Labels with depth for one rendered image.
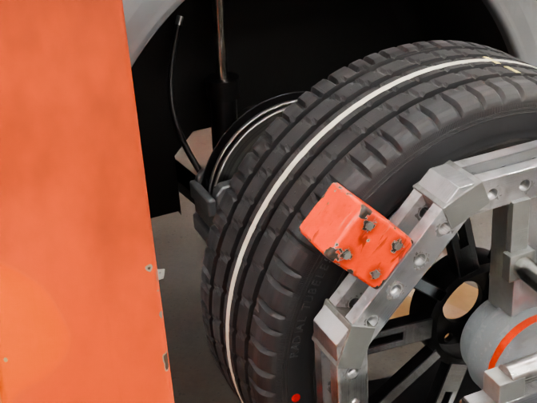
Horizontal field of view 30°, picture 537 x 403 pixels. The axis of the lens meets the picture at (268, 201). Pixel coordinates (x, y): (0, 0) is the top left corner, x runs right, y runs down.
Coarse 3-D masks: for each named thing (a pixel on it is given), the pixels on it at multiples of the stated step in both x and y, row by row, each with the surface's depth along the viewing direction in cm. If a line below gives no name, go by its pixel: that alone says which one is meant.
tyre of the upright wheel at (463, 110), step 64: (384, 64) 133; (512, 64) 132; (320, 128) 126; (384, 128) 119; (448, 128) 118; (512, 128) 122; (256, 192) 128; (320, 192) 118; (384, 192) 118; (256, 256) 124; (320, 256) 118; (256, 320) 122; (256, 384) 124
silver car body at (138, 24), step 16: (128, 0) 134; (144, 0) 135; (160, 0) 136; (176, 0) 137; (512, 0) 161; (528, 0) 162; (128, 16) 135; (144, 16) 136; (160, 16) 137; (512, 16) 162; (528, 16) 163; (128, 32) 136; (144, 32) 137; (528, 32) 165; (528, 48) 166
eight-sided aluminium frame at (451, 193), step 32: (480, 160) 117; (512, 160) 118; (416, 192) 116; (448, 192) 112; (480, 192) 112; (512, 192) 115; (416, 224) 116; (448, 224) 112; (416, 256) 112; (352, 288) 116; (384, 288) 112; (320, 320) 117; (352, 320) 113; (384, 320) 114; (320, 352) 118; (352, 352) 114; (320, 384) 121; (352, 384) 116
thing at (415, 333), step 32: (448, 256) 131; (480, 256) 134; (416, 288) 129; (448, 288) 132; (480, 288) 140; (416, 320) 132; (448, 320) 140; (448, 352) 138; (384, 384) 136; (416, 384) 161; (448, 384) 139
